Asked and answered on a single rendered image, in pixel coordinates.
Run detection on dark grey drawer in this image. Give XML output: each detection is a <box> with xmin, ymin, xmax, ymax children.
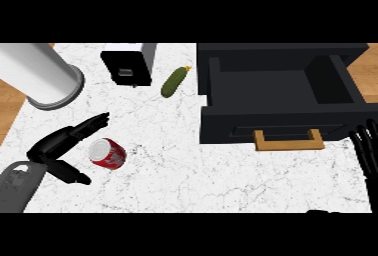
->
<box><xmin>205</xmin><ymin>54</ymin><xmax>367</xmax><ymax>109</ymax></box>
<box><xmin>197</xmin><ymin>102</ymin><xmax>378</xmax><ymax>145</ymax></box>

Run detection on white cylinder with grey rim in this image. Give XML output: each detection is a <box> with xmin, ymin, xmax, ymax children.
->
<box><xmin>0</xmin><ymin>43</ymin><xmax>87</xmax><ymax>111</ymax></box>

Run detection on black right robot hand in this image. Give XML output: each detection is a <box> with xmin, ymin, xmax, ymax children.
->
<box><xmin>347</xmin><ymin>118</ymin><xmax>378</xmax><ymax>214</ymax></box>

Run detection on dark grey drawer front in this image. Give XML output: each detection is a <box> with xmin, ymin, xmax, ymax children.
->
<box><xmin>197</xmin><ymin>102</ymin><xmax>378</xmax><ymax>145</ymax></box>

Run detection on dark grey cabinet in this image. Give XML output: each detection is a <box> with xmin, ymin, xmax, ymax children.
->
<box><xmin>196</xmin><ymin>43</ymin><xmax>370</xmax><ymax>98</ymax></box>

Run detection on green cucumber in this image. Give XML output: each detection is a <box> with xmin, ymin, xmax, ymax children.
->
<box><xmin>159</xmin><ymin>65</ymin><xmax>192</xmax><ymax>99</ymax></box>

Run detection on wooden drawer handle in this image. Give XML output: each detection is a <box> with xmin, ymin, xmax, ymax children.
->
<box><xmin>252</xmin><ymin>128</ymin><xmax>326</xmax><ymax>152</ymax></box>

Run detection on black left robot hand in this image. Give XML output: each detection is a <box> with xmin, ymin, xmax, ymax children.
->
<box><xmin>25</xmin><ymin>112</ymin><xmax>110</xmax><ymax>186</ymax></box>

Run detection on red can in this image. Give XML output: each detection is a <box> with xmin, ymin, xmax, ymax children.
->
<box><xmin>87</xmin><ymin>137</ymin><xmax>128</xmax><ymax>171</ymax></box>

